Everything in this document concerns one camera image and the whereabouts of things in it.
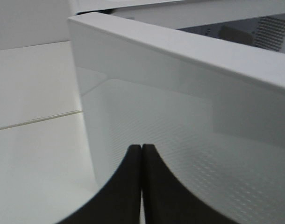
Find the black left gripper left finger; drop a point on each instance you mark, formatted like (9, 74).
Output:
(119, 200)

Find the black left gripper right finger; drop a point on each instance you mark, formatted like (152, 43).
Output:
(165, 199)

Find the white microwave door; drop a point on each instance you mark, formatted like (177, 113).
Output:
(215, 110)

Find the white microwave oven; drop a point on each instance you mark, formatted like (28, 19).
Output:
(260, 23)

